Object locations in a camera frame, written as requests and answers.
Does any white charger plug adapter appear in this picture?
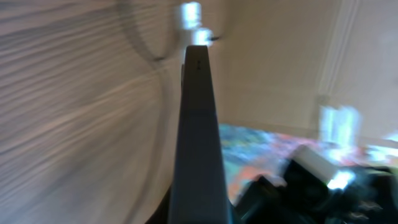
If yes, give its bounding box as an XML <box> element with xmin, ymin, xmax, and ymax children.
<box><xmin>192</xmin><ymin>27</ymin><xmax>213</xmax><ymax>47</ymax></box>

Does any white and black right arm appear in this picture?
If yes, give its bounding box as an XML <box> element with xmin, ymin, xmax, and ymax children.
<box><xmin>234</xmin><ymin>145</ymin><xmax>397</xmax><ymax>224</ymax></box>

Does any white power strip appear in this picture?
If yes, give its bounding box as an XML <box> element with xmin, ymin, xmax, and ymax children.
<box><xmin>175</xmin><ymin>1</ymin><xmax>201</xmax><ymax>63</ymax></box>

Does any Samsung Galaxy smartphone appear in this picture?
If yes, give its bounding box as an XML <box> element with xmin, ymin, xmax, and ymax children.
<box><xmin>168</xmin><ymin>45</ymin><xmax>231</xmax><ymax>224</ymax></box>

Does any black USB charging cable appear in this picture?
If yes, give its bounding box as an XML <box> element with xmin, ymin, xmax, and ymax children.
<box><xmin>116</xmin><ymin>0</ymin><xmax>221</xmax><ymax>63</ymax></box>

